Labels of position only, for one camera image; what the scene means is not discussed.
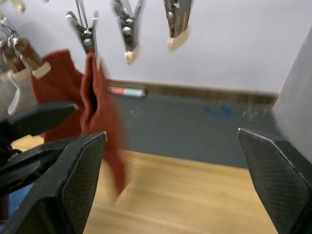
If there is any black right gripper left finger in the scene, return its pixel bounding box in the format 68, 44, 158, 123
0, 131, 108, 234

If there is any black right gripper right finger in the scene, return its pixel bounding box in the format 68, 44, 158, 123
236, 128, 312, 234

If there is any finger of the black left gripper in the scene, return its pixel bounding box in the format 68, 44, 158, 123
0, 101, 79, 144
0, 135, 82, 195

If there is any red knitted sock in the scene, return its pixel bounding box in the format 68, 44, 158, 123
30, 48, 129, 198

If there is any metal clothes clip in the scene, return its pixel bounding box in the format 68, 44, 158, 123
7, 33, 52, 80
162, 0, 196, 52
0, 40, 28, 82
109, 0, 146, 65
65, 10, 101, 69

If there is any grey knitted sock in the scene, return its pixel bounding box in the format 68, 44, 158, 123
0, 70, 23, 116

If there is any grey partition panel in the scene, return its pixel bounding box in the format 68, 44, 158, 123
272, 30, 312, 162

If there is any pink and blue tube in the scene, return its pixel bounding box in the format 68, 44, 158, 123
108, 85, 147, 98

